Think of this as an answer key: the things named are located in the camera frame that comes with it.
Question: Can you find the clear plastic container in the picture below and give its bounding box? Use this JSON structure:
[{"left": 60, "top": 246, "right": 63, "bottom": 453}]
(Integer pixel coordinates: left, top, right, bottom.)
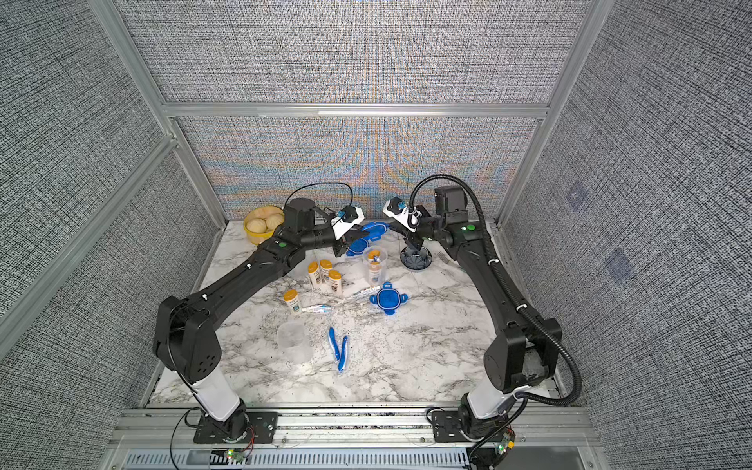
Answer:
[
  {"left": 276, "top": 321, "right": 313, "bottom": 364},
  {"left": 362, "top": 246, "right": 388, "bottom": 286}
]

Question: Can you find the blue lid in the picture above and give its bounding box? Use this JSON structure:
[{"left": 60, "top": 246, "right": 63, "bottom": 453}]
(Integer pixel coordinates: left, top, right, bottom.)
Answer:
[
  {"left": 346, "top": 238, "right": 370, "bottom": 257},
  {"left": 369, "top": 282, "right": 409, "bottom": 316},
  {"left": 362, "top": 221, "right": 390, "bottom": 241}
]

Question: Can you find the orange cap bottle one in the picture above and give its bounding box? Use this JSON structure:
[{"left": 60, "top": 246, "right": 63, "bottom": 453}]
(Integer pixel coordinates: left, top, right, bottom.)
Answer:
[{"left": 367, "top": 250, "right": 383, "bottom": 286}]

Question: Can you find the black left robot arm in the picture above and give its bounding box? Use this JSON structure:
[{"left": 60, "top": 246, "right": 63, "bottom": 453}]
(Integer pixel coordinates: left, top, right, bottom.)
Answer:
[{"left": 153, "top": 198, "right": 366, "bottom": 443}]

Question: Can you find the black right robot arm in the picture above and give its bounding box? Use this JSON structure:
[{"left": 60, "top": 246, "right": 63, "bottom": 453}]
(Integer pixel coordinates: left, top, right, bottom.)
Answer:
[{"left": 384, "top": 174, "right": 583, "bottom": 444}]

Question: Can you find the blue lid back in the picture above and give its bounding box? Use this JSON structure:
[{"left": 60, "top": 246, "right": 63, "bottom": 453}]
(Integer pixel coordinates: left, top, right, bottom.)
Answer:
[{"left": 346, "top": 238, "right": 370, "bottom": 257}]

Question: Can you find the orange cap bottle three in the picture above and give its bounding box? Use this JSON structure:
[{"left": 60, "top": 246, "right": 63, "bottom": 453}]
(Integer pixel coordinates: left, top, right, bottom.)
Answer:
[{"left": 319, "top": 260, "right": 333, "bottom": 283}]

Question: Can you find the orange cap bottle four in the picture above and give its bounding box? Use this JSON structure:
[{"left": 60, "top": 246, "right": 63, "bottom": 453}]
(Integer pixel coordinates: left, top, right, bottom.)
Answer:
[{"left": 328, "top": 269, "right": 344, "bottom": 297}]

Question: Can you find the orange cap bottle two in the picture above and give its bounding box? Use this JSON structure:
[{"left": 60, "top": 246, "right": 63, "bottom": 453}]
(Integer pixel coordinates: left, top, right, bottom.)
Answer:
[{"left": 307, "top": 262, "right": 322, "bottom": 290}]

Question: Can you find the toothpaste tube middle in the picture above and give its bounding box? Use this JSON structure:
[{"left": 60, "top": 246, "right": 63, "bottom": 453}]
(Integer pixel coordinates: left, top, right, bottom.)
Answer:
[{"left": 352, "top": 286, "right": 380, "bottom": 299}]

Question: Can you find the toothpaste tube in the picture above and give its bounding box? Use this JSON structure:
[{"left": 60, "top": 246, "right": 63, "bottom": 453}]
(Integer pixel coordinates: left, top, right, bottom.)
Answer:
[
  {"left": 352, "top": 286, "right": 380, "bottom": 299},
  {"left": 302, "top": 304, "right": 333, "bottom": 313}
]

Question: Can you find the toothpaste tube left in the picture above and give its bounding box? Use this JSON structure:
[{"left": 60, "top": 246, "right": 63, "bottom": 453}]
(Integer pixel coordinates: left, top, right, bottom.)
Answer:
[{"left": 302, "top": 304, "right": 333, "bottom": 313}]

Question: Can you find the right cream dumpling bun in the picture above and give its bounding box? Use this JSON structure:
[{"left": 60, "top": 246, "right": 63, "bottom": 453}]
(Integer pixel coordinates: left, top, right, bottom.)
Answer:
[{"left": 264, "top": 213, "right": 284, "bottom": 231}]

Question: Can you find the cream dumpling bun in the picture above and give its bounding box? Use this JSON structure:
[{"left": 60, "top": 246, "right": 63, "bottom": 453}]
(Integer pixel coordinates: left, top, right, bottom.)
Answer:
[
  {"left": 246, "top": 217, "right": 267, "bottom": 234},
  {"left": 264, "top": 213, "right": 284, "bottom": 231}
]

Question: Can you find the yellow bamboo steamer basket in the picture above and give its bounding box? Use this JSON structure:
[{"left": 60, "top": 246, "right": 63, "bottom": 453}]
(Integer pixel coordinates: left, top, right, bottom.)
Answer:
[{"left": 244, "top": 206, "right": 284, "bottom": 245}]

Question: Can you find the left cream dumpling bun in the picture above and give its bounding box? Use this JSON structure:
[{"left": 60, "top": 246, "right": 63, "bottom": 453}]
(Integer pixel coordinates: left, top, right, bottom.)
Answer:
[{"left": 246, "top": 217, "right": 267, "bottom": 234}]

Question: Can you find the blue toothbrush middle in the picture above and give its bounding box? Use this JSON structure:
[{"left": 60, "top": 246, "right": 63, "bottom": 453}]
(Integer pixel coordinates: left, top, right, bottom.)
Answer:
[{"left": 328, "top": 327, "right": 341, "bottom": 362}]

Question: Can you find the blue toothbrush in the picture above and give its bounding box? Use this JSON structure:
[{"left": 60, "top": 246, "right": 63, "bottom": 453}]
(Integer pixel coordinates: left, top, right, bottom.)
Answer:
[
  {"left": 338, "top": 335, "right": 349, "bottom": 372},
  {"left": 328, "top": 327, "right": 341, "bottom": 362}
]

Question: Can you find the blue toothbrush lower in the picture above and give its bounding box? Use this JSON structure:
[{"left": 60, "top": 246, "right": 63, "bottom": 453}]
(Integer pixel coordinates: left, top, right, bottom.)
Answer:
[{"left": 338, "top": 335, "right": 349, "bottom": 372}]

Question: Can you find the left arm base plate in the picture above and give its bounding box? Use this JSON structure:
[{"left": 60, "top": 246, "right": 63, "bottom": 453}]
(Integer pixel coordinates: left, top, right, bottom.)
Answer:
[{"left": 193, "top": 411, "right": 279, "bottom": 445}]

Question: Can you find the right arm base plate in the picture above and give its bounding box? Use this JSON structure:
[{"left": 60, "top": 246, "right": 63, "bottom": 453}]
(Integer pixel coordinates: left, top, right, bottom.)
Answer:
[{"left": 425, "top": 407, "right": 507, "bottom": 444}]

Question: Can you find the aluminium front rail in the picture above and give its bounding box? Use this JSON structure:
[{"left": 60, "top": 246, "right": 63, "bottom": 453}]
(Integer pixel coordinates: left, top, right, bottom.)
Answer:
[{"left": 99, "top": 403, "right": 609, "bottom": 469}]

